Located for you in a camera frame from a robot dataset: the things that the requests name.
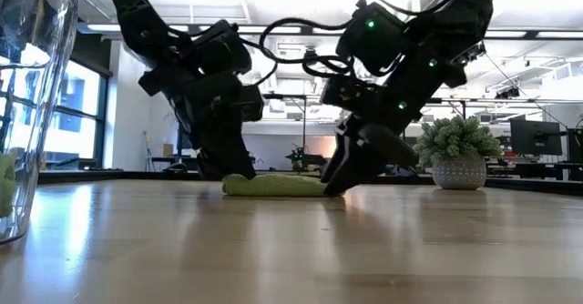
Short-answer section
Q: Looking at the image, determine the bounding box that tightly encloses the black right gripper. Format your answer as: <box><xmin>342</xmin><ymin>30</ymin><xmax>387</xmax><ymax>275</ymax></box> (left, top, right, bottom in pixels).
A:
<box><xmin>320</xmin><ymin>74</ymin><xmax>425</xmax><ymax>198</ymax></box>

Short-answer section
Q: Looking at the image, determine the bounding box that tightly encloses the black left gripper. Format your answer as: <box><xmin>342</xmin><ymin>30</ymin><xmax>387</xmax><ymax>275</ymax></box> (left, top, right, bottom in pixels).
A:
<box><xmin>138</xmin><ymin>60</ymin><xmax>266</xmax><ymax>181</ymax></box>

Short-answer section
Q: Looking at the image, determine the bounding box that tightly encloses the lime yellow microfiber towel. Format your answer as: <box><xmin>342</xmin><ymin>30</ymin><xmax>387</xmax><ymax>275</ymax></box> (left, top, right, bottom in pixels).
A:
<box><xmin>221</xmin><ymin>172</ymin><xmax>330</xmax><ymax>198</ymax></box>

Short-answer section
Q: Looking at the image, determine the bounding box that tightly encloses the clear plastic basket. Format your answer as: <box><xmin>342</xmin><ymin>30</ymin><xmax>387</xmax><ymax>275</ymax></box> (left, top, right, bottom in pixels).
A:
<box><xmin>0</xmin><ymin>0</ymin><xmax>79</xmax><ymax>245</ymax></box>

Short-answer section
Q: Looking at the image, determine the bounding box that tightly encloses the black computer monitor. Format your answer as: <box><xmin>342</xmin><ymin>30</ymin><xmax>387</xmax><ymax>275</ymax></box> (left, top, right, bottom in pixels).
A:
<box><xmin>567</xmin><ymin>128</ymin><xmax>583</xmax><ymax>164</ymax></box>
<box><xmin>509</xmin><ymin>119</ymin><xmax>564</xmax><ymax>157</ymax></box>
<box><xmin>176</xmin><ymin>121</ymin><xmax>192</xmax><ymax>151</ymax></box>

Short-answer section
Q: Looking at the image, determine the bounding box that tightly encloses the long ceiling light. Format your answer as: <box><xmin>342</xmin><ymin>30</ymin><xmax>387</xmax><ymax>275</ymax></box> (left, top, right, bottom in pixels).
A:
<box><xmin>236</xmin><ymin>25</ymin><xmax>350</xmax><ymax>35</ymax></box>
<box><xmin>85</xmin><ymin>23</ymin><xmax>190</xmax><ymax>34</ymax></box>
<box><xmin>483</xmin><ymin>30</ymin><xmax>583</xmax><ymax>40</ymax></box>

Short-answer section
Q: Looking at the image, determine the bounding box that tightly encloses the large office window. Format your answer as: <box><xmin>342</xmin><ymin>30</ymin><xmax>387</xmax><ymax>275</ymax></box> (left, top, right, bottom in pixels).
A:
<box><xmin>0</xmin><ymin>44</ymin><xmax>110</xmax><ymax>169</ymax></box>

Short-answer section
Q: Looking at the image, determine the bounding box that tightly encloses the black aluminium table frame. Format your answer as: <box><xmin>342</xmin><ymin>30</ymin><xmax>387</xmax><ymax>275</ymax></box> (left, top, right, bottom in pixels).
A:
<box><xmin>38</xmin><ymin>168</ymin><xmax>583</xmax><ymax>197</ymax></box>

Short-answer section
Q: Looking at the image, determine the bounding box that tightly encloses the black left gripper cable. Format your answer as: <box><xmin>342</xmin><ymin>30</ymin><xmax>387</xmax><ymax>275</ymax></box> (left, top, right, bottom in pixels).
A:
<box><xmin>236</xmin><ymin>35</ymin><xmax>280</xmax><ymax>87</ymax></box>

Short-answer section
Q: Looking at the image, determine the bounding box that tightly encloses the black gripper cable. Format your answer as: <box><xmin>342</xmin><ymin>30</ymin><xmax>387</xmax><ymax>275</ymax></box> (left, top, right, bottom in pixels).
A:
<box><xmin>236</xmin><ymin>35</ymin><xmax>280</xmax><ymax>87</ymax></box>
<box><xmin>258</xmin><ymin>15</ymin><xmax>357</xmax><ymax>79</ymax></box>

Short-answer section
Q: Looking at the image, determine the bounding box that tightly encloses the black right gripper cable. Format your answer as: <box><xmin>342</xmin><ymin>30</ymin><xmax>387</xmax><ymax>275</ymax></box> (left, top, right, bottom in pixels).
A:
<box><xmin>258</xmin><ymin>15</ymin><xmax>357</xmax><ymax>79</ymax></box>

